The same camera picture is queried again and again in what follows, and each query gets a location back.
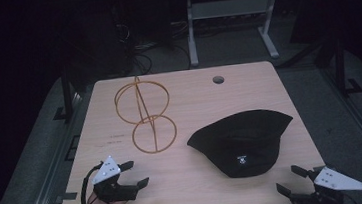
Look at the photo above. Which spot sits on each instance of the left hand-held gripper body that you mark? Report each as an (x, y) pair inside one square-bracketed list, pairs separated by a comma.
[(114, 191)]

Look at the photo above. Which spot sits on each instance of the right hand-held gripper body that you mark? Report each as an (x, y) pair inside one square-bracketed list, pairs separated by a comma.
[(337, 180)]

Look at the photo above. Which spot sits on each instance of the black cap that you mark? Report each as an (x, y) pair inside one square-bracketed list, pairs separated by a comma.
[(243, 143)]

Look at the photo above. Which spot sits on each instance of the grey table grommet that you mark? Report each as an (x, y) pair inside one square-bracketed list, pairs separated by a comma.
[(218, 80)]

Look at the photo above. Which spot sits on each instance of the black metal stand post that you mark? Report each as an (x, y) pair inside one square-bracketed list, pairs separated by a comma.
[(340, 66), (66, 93)]

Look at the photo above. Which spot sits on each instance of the grey metal desk frame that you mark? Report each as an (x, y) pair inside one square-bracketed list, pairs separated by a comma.
[(227, 8)]

